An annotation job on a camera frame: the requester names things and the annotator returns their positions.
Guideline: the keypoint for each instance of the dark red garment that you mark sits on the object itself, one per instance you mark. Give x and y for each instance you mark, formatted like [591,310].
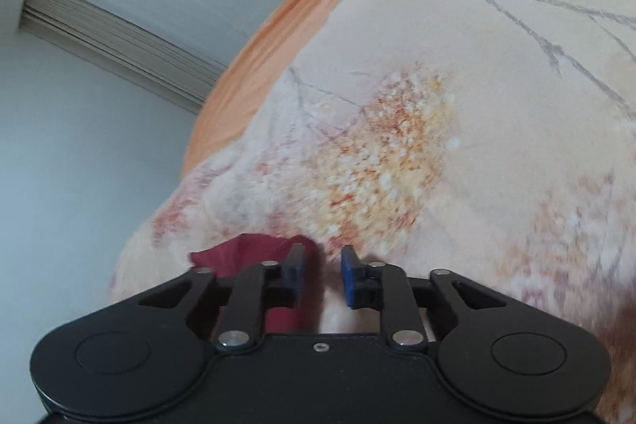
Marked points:
[248,255]

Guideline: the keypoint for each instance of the floral beige blanket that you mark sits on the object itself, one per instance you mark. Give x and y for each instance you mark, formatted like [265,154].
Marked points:
[447,116]

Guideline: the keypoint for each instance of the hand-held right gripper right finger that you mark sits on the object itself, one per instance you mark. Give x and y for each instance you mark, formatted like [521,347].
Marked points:
[351,277]

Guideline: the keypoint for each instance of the orange bed sheet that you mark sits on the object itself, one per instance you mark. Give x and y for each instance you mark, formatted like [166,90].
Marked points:
[278,56]

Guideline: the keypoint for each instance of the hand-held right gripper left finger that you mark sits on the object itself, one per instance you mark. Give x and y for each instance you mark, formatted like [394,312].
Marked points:
[298,272]

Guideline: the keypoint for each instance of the pleated beige curtain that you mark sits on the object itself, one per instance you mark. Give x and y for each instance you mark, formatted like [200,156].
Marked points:
[124,36]

